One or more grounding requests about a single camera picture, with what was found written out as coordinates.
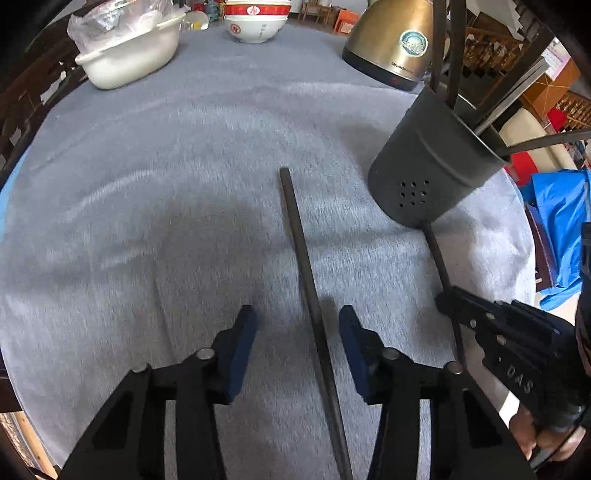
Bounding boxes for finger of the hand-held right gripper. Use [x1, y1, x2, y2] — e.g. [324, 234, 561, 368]
[450, 285, 513, 317]
[435, 295, 490, 340]

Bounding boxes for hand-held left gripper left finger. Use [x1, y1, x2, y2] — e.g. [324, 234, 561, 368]
[58, 305, 258, 480]

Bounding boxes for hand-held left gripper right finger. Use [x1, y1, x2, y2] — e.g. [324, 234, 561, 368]
[338, 305, 539, 480]

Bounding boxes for dark grey utensil holder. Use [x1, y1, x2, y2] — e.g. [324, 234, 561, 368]
[368, 85, 511, 230]

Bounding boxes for person's right hand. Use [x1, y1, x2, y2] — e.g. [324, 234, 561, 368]
[508, 406, 583, 463]

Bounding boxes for dark red box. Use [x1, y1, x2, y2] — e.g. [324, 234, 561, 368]
[526, 203, 555, 291]

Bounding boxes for blue cloth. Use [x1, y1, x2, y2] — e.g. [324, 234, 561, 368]
[526, 168, 591, 310]

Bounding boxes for red plastic toy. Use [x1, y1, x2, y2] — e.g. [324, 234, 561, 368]
[517, 154, 539, 185]

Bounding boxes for cream sofa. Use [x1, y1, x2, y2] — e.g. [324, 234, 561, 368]
[499, 108, 578, 171]

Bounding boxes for wooden stair railing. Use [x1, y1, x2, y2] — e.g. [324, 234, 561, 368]
[464, 28, 532, 107]

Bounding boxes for gold electric kettle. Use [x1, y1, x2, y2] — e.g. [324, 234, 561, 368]
[342, 0, 437, 92]

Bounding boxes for orange plastic stool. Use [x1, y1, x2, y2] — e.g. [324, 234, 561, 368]
[332, 8, 361, 34]

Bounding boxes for white ceramic pot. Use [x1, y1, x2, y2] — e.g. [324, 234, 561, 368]
[75, 9, 181, 90]

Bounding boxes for white bowl red band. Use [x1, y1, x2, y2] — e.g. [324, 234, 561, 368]
[223, 0, 293, 19]
[225, 14, 287, 45]

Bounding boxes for light wooden chair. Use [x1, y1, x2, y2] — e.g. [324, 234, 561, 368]
[298, 0, 338, 24]

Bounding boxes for dark wooden bench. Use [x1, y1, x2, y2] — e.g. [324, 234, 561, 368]
[0, 28, 88, 185]

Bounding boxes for clear plastic bag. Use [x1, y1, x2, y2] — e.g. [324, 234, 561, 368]
[67, 0, 174, 52]

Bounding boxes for wall calendar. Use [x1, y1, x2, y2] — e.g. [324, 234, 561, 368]
[540, 39, 575, 79]

